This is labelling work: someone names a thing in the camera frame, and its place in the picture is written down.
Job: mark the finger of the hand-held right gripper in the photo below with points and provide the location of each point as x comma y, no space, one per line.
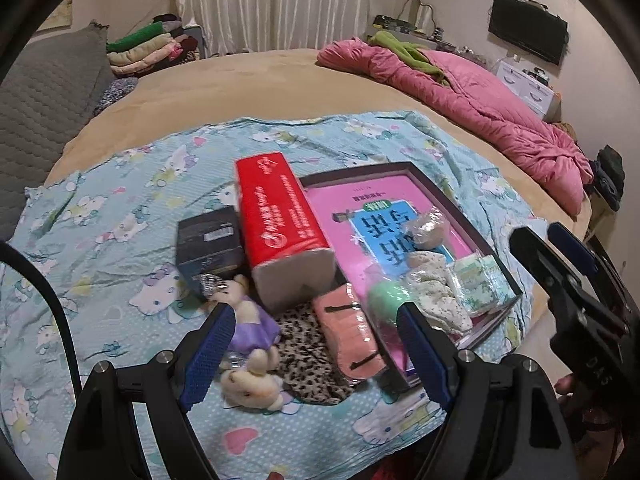
575,245
540,260

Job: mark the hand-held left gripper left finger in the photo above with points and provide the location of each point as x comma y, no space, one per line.
207,360

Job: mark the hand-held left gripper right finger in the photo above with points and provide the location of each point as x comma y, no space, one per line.
425,355

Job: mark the white floral cloth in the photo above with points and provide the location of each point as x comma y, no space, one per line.
440,300

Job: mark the green white tissue pack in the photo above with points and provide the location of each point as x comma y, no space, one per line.
480,285

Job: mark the mint green sponge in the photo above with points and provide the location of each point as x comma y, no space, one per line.
387,300

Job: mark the beige fluffy item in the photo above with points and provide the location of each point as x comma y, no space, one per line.
427,232

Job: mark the pink book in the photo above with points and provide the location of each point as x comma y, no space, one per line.
350,240

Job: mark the person's right hand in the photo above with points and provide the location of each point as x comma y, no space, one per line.
565,385

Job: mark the cream plush toy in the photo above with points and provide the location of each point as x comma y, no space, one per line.
250,385

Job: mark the teddy bear with purple dress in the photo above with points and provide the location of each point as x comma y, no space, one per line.
252,325

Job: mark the pink plush pouch in wrap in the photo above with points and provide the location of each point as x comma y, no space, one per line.
350,335

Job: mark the black bag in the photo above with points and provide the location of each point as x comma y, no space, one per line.
610,175

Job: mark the leopard print cloth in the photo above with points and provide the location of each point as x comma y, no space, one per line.
310,360

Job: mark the black box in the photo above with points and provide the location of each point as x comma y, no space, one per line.
210,240

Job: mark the light blue printed blanket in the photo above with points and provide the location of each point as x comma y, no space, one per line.
125,260

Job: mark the red tissue pack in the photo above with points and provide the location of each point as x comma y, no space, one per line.
280,220

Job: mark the pink quilt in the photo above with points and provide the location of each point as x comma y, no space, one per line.
475,105

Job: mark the white cabinet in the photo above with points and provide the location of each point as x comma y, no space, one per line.
520,85

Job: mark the black television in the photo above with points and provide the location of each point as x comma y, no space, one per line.
527,27

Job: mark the cluttered dressing table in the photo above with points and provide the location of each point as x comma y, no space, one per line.
425,35

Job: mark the green garment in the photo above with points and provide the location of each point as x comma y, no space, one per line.
400,45

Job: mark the beige bed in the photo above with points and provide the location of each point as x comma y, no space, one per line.
250,90

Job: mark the dark floral cloth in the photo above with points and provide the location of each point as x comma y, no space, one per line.
117,92

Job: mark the grey quilted headboard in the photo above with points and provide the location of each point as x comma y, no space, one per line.
45,105

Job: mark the stack of folded clothes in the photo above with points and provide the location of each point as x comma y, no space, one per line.
150,50

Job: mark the cream curtain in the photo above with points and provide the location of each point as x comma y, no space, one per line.
275,5

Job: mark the wall picture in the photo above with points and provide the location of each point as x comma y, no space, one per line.
59,15

